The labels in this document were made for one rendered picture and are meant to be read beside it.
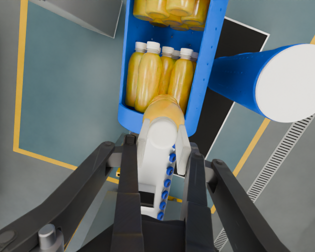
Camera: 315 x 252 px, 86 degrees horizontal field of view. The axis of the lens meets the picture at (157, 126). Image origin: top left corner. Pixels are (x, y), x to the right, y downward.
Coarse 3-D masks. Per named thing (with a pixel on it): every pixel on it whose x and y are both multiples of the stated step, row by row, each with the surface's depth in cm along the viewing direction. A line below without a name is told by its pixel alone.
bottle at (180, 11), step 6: (168, 0) 42; (174, 0) 40; (180, 0) 40; (186, 0) 40; (192, 0) 41; (168, 6) 42; (174, 6) 41; (180, 6) 41; (186, 6) 41; (192, 6) 42; (168, 12) 45; (174, 12) 45; (180, 12) 45; (186, 12) 44; (192, 12) 43
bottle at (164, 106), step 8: (160, 96) 34; (168, 96) 35; (152, 104) 27; (160, 104) 26; (168, 104) 26; (176, 104) 29; (144, 112) 28; (152, 112) 25; (160, 112) 24; (168, 112) 24; (176, 112) 25; (152, 120) 23; (176, 120) 24; (184, 120) 28; (176, 128) 23
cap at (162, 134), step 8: (160, 120) 22; (168, 120) 22; (152, 128) 21; (160, 128) 21; (168, 128) 21; (152, 136) 22; (160, 136) 22; (168, 136) 22; (176, 136) 22; (152, 144) 22; (160, 144) 22; (168, 144) 22
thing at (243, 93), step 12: (276, 48) 63; (216, 60) 126; (228, 60) 99; (240, 60) 82; (252, 60) 70; (264, 60) 61; (216, 72) 110; (228, 72) 89; (240, 72) 75; (252, 72) 65; (216, 84) 111; (228, 84) 88; (240, 84) 74; (252, 84) 63; (228, 96) 98; (240, 96) 77; (252, 96) 64; (252, 108) 71
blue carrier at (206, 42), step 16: (128, 0) 46; (224, 0) 42; (128, 16) 50; (208, 16) 40; (128, 32) 53; (144, 32) 61; (160, 32) 63; (176, 32) 64; (208, 32) 42; (128, 48) 56; (176, 48) 65; (192, 48) 62; (208, 48) 44; (208, 64) 47; (192, 96) 47; (128, 112) 49; (192, 112) 50; (128, 128) 51; (192, 128) 53
